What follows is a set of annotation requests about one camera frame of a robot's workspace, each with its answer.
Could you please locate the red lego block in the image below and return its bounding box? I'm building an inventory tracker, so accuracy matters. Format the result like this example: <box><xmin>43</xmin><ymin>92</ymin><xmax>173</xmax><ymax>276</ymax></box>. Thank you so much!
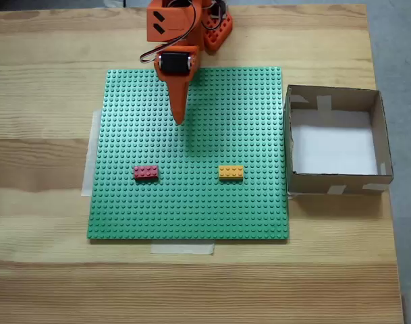
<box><xmin>133</xmin><ymin>165</ymin><xmax>160</xmax><ymax>182</ymax></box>

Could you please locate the yellow lego block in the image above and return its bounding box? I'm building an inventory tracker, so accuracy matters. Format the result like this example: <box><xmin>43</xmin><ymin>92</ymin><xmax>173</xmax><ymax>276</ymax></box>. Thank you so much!
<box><xmin>218</xmin><ymin>165</ymin><xmax>245</xmax><ymax>182</ymax></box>

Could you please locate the green lego baseplate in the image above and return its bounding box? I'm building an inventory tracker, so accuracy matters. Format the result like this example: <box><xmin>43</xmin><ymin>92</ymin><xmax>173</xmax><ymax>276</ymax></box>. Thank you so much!
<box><xmin>86</xmin><ymin>66</ymin><xmax>290</xmax><ymax>242</ymax></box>

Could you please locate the cardboard box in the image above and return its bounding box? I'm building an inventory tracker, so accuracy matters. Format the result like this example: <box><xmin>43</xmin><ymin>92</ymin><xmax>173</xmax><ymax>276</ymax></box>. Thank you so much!
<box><xmin>283</xmin><ymin>84</ymin><xmax>394</xmax><ymax>197</ymax></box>

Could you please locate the masking tape strip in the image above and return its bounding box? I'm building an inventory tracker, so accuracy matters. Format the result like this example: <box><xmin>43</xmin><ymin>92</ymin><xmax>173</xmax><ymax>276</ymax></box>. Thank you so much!
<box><xmin>150</xmin><ymin>241</ymin><xmax>215</xmax><ymax>255</ymax></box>
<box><xmin>81</xmin><ymin>109</ymin><xmax>105</xmax><ymax>197</ymax></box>

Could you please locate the white paper sheet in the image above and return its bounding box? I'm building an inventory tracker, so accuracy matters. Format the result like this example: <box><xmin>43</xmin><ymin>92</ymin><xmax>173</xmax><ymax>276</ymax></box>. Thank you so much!
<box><xmin>290</xmin><ymin>110</ymin><xmax>379</xmax><ymax>176</ymax></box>

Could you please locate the gripper servo cable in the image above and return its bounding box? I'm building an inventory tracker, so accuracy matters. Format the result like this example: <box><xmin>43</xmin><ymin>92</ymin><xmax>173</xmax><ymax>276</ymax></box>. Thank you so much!
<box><xmin>139</xmin><ymin>0</ymin><xmax>198</xmax><ymax>63</ymax></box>

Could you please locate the black base cable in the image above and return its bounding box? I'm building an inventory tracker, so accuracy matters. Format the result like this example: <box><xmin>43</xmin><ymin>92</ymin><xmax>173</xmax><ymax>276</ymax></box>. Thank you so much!
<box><xmin>208</xmin><ymin>0</ymin><xmax>228</xmax><ymax>20</ymax></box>

